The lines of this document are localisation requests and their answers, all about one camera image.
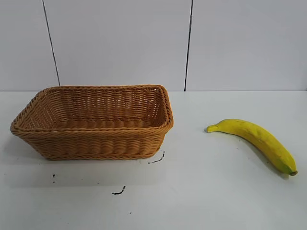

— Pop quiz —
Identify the yellow banana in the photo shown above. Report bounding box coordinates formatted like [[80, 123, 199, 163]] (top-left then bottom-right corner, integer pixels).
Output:
[[206, 118, 298, 177]]

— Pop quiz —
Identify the tan woven wicker basket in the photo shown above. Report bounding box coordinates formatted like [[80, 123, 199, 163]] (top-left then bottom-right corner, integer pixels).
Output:
[[10, 83, 174, 161]]

